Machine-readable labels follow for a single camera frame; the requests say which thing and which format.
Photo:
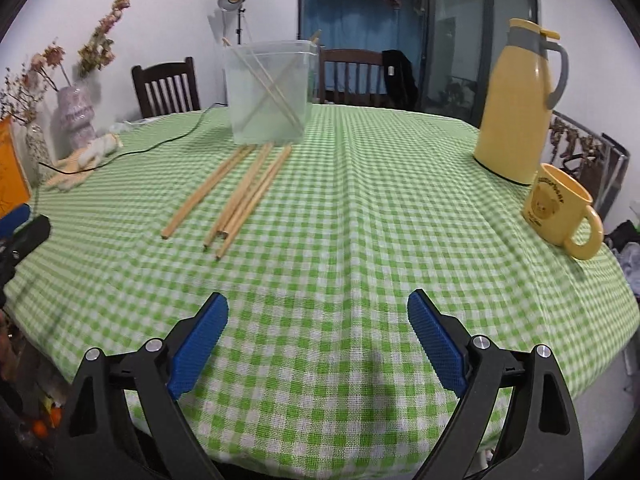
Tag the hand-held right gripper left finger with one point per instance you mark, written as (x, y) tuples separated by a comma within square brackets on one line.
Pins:
[(200, 340)]

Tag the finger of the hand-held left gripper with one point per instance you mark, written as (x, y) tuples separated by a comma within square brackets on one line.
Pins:
[(12, 220), (30, 235)]

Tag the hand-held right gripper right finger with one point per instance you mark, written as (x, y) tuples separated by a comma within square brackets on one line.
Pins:
[(437, 335)]

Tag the bunch of wooden chopsticks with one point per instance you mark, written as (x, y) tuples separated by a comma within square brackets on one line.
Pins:
[(207, 192)]

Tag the clear plastic container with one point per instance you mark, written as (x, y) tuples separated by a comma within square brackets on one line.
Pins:
[(300, 90)]

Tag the orange box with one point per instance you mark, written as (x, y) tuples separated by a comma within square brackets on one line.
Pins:
[(12, 170)]

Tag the speckled vase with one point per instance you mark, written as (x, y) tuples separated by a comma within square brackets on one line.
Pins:
[(37, 150)]

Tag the cream work gloves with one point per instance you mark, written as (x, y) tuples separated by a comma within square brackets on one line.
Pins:
[(85, 157)]

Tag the green checked tablecloth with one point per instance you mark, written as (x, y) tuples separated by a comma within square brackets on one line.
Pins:
[(350, 260)]

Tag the pink ribbed vase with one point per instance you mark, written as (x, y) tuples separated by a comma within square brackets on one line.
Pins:
[(75, 120)]

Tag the dried twig branches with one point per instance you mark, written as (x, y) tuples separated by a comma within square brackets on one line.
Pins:
[(25, 100)]

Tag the white tissue packet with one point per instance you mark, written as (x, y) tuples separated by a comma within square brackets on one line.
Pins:
[(130, 125)]

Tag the yellow bear print mug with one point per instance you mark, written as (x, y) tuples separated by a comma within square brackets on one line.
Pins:
[(550, 205)]

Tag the dried pink flowers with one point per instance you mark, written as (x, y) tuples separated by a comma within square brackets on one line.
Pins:
[(95, 55)]

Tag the grey bag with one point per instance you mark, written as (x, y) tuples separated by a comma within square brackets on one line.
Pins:
[(631, 270)]

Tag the dark wooden chair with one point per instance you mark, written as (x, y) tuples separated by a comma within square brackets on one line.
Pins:
[(160, 71), (350, 55)]

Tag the black bag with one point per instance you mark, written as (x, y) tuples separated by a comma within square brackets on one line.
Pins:
[(627, 232)]

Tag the metal rack with dried goods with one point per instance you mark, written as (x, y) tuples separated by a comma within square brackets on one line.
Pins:
[(575, 145)]

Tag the potted plant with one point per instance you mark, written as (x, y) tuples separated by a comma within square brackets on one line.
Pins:
[(457, 100)]

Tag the yellow thermos jug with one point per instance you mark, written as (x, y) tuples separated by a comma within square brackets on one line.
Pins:
[(515, 110)]

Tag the black garment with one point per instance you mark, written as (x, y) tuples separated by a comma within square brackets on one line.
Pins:
[(400, 80)]

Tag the sliding glass door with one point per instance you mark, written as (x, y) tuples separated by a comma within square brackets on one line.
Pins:
[(470, 35)]

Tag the blue curtain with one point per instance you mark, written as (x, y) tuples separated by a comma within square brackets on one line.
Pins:
[(345, 20)]

